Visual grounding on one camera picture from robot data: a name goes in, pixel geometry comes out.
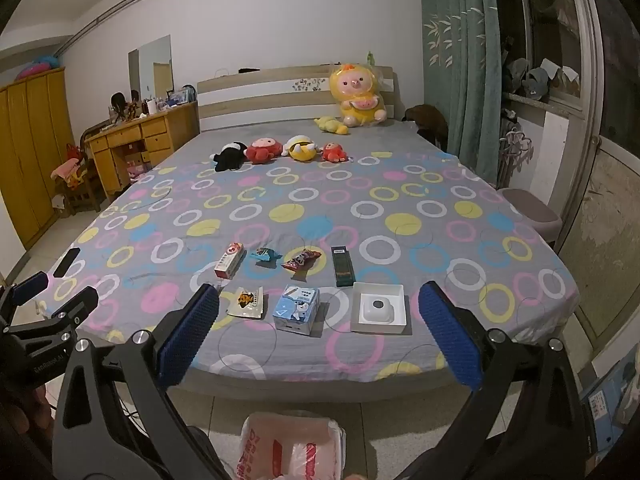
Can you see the blue snack wrapper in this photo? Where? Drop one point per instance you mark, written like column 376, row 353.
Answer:
column 265, row 255

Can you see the white board panel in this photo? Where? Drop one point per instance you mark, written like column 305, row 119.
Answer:
column 560, row 160

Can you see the white orange snack wrapper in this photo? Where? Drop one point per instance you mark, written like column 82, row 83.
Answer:
column 246, row 302

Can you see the bin with plastic bag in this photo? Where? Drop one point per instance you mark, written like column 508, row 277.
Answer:
column 292, row 447

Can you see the big yellow pig plush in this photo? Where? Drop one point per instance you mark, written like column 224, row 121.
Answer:
column 357, row 95

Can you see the yellow white plush toy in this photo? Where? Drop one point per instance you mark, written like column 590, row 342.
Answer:
column 300, row 147

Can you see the green yellow plush toy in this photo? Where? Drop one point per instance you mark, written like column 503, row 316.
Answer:
column 332, row 125

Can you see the wall mirror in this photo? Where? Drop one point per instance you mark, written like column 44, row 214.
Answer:
column 150, row 67

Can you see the green curtain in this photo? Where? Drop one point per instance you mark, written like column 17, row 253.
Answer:
column 460, row 50

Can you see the large red plush toy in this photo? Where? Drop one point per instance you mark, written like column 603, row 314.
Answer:
column 262, row 150

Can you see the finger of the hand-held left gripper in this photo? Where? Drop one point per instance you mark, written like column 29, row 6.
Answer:
column 27, row 288
column 75, row 305

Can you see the red white tube box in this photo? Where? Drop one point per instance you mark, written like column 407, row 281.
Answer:
column 229, row 260

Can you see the wooden striped headboard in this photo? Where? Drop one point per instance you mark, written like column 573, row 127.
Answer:
column 260, row 92

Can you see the chair with clothes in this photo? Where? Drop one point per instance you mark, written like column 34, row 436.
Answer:
column 70, row 175

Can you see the person's left hand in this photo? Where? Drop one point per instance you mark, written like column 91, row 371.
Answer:
column 20, row 415

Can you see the black plush toy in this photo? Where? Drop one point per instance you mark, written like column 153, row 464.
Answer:
column 229, row 156

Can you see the red snack wrapper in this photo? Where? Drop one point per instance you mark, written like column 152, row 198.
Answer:
column 300, row 261

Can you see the small red plush toy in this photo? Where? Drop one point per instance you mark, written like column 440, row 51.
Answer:
column 332, row 152

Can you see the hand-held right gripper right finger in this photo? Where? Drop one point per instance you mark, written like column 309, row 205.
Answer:
column 450, row 340

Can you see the dark green box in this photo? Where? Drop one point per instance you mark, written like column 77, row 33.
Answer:
column 342, row 266

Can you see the blue cardboard box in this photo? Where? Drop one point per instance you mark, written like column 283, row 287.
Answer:
column 605, row 400

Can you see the black phone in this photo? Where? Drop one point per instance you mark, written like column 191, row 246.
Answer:
column 67, row 262

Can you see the grey cap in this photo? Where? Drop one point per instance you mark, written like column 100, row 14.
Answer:
column 536, row 82

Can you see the blue white carton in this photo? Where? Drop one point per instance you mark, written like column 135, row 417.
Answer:
column 296, row 308

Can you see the window frame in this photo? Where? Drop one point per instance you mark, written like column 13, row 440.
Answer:
column 575, row 35

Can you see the small white device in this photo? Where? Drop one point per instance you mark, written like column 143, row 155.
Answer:
column 378, row 310

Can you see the yellow wooden wardrobe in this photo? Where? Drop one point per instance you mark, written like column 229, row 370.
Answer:
column 27, row 150

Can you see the wooden desk with drawers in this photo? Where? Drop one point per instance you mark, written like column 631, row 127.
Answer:
column 140, row 135

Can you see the clutter of desk items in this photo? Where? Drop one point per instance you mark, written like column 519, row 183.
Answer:
column 150, row 102

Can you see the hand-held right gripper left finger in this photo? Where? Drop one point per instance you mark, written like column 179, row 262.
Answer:
column 186, row 340

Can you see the grey pink stool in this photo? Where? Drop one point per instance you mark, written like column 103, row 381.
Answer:
column 530, row 212

